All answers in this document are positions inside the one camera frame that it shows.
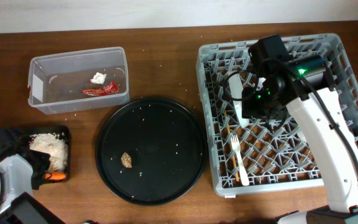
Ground grey plate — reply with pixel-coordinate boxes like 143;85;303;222
228;74;250;128

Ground rice pile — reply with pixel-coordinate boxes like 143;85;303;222
29;133;68;172

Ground wooden chopstick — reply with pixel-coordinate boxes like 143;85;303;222
224;110;239;182

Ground orange carrot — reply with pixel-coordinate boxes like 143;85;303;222
44;172;67;181

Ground white plastic fork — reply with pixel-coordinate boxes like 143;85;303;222
231;134;250;186

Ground white tissue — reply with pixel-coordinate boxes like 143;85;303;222
90;72;107;85

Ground brown nut shell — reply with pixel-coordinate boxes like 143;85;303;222
121;152;132;168

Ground red snack wrapper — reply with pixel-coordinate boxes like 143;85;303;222
82;82;119;96

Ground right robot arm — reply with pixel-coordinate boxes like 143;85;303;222
241;35;358;223

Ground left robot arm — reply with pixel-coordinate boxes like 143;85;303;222
0;128;69;223

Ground grey dishwasher rack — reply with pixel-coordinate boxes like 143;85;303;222
196;34;358;197

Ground black rectangular tray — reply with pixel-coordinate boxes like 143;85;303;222
22;126;71;184

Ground clear plastic bin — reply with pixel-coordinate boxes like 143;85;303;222
27;47;129;114

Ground black round tray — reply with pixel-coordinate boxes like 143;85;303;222
95;98;208;205

